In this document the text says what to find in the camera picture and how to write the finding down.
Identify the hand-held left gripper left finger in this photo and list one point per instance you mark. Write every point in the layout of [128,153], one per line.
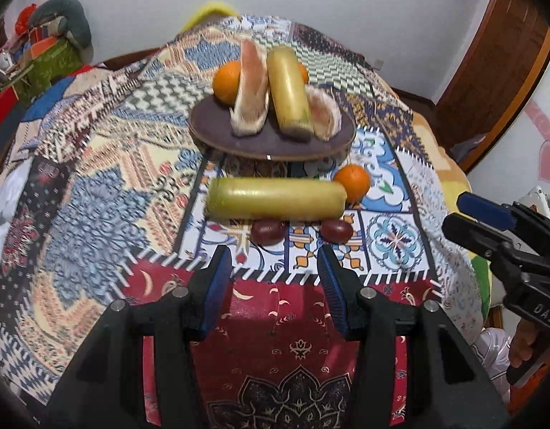
[217,286]

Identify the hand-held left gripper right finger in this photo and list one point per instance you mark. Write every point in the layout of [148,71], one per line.
[333,286]

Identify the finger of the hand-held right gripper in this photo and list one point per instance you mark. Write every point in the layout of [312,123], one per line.
[485,209]
[471,232]

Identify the dark red plum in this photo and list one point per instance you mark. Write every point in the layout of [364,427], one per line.
[268,232]
[337,231]

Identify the yellow-green cane piece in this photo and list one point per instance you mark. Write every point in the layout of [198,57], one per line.
[275,196]
[288,94]

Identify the small tangerine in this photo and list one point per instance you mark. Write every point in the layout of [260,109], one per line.
[354,181]

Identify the dark purple plate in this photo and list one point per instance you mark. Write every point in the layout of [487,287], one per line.
[275,146]

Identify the small pomelo segment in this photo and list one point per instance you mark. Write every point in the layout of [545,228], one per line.
[322,114]

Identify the large pomelo segment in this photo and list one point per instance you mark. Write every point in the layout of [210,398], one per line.
[250,94]

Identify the large orange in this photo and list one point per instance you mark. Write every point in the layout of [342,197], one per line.
[226,82]

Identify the orange with sticker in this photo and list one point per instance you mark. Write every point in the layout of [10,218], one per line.
[303,75]

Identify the person's right hand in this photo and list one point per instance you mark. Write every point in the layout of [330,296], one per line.
[523,344]

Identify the pink satin cloth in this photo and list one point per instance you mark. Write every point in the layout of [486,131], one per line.
[492,357]

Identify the pink heart decoration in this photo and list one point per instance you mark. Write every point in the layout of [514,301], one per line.
[547,152]

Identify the patchwork printed blanket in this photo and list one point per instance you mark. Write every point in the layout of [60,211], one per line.
[100,187]

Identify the white cloth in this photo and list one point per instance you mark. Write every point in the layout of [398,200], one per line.
[2,205]

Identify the green fabric basket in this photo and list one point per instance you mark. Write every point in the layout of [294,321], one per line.
[51,67]

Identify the orange box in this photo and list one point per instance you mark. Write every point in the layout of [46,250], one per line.
[42,47]

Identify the white wall outlet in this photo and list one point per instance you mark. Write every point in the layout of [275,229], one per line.
[379,63]

